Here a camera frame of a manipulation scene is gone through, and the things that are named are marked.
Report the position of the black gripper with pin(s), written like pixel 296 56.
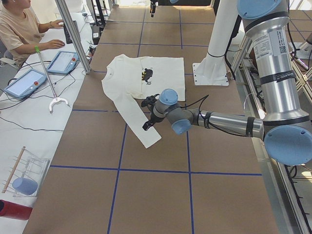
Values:
pixel 153 119
pixel 152 5

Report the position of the cream long sleeve shirt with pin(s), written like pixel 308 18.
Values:
pixel 129 79

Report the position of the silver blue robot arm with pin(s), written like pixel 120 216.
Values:
pixel 263 63
pixel 171 1

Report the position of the black power adapter box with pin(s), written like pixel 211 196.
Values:
pixel 95 34

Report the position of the metal reacher grabber tool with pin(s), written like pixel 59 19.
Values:
pixel 56 99

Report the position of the far blue teach pendant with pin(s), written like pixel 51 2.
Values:
pixel 63 63

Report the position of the blue teach pendant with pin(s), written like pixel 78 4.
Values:
pixel 26 85
pixel 63 63

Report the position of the near blue teach pendant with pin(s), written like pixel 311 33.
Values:
pixel 26 85

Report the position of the clear acrylic rack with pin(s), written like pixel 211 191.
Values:
pixel 30 166

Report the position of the person in beige shirt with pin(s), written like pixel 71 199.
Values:
pixel 20 30

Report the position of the blue plastic cup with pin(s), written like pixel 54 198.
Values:
pixel 25 186

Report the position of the wooden stick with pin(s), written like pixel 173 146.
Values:
pixel 12 171

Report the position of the red cylinder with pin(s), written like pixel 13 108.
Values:
pixel 14 211

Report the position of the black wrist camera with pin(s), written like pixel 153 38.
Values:
pixel 149 101

